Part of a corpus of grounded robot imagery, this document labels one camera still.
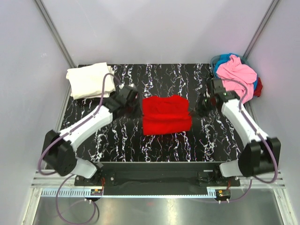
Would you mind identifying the left small circuit board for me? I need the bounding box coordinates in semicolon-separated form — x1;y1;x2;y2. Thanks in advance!
90;189;103;195

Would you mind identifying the small circuit board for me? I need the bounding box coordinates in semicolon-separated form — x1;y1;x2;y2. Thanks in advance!
217;189;231;197
90;189;103;195

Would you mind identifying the left aluminium frame post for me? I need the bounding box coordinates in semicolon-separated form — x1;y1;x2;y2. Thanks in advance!
33;0;75;68

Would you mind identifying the pink t-shirt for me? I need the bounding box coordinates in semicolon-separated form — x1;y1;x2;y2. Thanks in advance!
217;55;257;104

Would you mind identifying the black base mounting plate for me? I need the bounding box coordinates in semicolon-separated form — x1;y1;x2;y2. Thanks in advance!
75;162;240;191

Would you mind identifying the right aluminium frame post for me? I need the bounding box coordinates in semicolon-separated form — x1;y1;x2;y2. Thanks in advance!
243;0;281;59

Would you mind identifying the slotted grey cable duct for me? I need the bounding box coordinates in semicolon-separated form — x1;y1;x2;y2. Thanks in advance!
41;187;216;198

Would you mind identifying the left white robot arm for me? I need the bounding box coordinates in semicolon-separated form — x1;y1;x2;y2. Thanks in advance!
39;83;140;186

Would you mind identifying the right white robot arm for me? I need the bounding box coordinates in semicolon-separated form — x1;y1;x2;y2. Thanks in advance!
195;79;281;186

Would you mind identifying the aluminium frame post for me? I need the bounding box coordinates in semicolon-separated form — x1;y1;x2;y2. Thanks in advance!
33;0;75;68
243;0;281;59

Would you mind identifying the grey laundry basket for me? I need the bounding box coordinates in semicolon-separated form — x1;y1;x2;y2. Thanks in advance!
210;53;249;78

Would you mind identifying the right small circuit board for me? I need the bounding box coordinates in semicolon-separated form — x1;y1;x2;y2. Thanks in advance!
217;189;231;197

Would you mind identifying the folded white t-shirt stack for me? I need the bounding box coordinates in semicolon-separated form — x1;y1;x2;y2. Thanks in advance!
66;62;115;100

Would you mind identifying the dark red t-shirt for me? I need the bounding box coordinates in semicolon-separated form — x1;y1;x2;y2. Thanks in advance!
253;77;263;97

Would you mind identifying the blue t-shirt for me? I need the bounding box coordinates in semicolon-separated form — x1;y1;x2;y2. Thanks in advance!
210;53;263;91

